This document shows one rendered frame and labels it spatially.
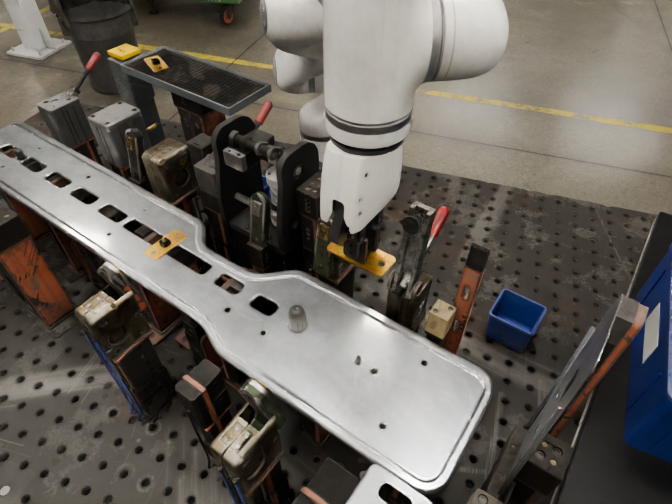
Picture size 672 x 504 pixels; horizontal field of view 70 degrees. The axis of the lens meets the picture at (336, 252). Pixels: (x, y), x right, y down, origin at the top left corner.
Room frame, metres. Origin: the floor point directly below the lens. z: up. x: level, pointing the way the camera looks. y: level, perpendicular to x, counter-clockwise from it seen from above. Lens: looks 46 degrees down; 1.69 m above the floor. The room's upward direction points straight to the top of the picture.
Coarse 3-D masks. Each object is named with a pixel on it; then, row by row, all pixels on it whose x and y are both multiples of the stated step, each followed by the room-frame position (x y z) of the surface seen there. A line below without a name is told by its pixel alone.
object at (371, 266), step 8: (328, 248) 0.43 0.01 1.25; (336, 248) 0.43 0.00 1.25; (368, 248) 0.42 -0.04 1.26; (344, 256) 0.41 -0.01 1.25; (368, 256) 0.41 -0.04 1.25; (376, 256) 0.41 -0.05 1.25; (384, 256) 0.41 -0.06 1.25; (392, 256) 0.41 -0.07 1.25; (360, 264) 0.40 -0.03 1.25; (368, 264) 0.40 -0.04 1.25; (376, 264) 0.40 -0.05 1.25; (392, 264) 0.40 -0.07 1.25; (376, 272) 0.39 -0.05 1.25; (384, 272) 0.39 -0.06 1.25
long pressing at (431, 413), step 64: (64, 192) 0.86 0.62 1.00; (128, 192) 0.86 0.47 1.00; (128, 256) 0.66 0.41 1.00; (256, 320) 0.50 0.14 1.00; (320, 320) 0.50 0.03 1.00; (384, 320) 0.50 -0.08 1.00; (320, 384) 0.38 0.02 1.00; (384, 384) 0.38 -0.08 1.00; (448, 384) 0.38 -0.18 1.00; (384, 448) 0.28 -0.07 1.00; (448, 448) 0.28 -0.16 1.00
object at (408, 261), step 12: (420, 204) 0.56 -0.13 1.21; (408, 216) 0.53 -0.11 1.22; (420, 216) 0.54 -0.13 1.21; (432, 216) 0.54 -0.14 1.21; (408, 228) 0.52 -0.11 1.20; (420, 228) 0.52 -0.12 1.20; (408, 240) 0.55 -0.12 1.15; (420, 240) 0.53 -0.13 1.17; (408, 252) 0.54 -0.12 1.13; (420, 252) 0.52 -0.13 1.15; (408, 264) 0.54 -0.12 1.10; (420, 264) 0.53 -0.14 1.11; (396, 276) 0.53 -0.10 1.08; (396, 288) 0.53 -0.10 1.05; (408, 288) 0.52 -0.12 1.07
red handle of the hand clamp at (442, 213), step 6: (438, 210) 0.63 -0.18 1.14; (444, 210) 0.62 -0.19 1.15; (438, 216) 0.62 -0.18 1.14; (444, 216) 0.62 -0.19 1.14; (438, 222) 0.61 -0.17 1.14; (444, 222) 0.61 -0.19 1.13; (432, 228) 0.60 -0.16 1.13; (438, 228) 0.60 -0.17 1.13; (432, 234) 0.59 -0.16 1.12; (438, 234) 0.60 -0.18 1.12; (432, 240) 0.59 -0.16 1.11; (426, 252) 0.57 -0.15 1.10; (408, 276) 0.54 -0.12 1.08; (402, 282) 0.53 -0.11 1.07; (408, 282) 0.53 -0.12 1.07
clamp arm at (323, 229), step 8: (320, 224) 0.65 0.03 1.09; (328, 224) 0.64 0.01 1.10; (320, 232) 0.64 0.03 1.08; (328, 232) 0.63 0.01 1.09; (320, 240) 0.64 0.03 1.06; (328, 240) 0.64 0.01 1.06; (320, 248) 0.64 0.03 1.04; (320, 256) 0.63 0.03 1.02; (328, 256) 0.63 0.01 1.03; (320, 264) 0.63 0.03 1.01; (328, 264) 0.62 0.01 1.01; (320, 272) 0.62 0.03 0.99; (328, 272) 0.62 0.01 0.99
